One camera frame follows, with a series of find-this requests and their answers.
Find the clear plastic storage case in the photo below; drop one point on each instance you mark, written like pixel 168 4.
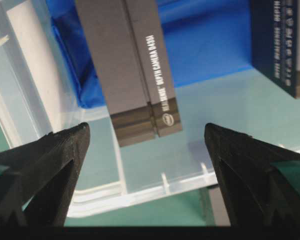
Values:
pixel 37 96

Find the blue liner sheet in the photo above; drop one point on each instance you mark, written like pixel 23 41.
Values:
pixel 204 39

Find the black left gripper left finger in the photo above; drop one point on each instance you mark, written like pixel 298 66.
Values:
pixel 39 179

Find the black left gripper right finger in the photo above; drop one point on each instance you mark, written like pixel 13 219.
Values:
pixel 259 181

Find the black realsense box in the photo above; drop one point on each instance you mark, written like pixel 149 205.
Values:
pixel 126 43
pixel 219 210
pixel 275 42

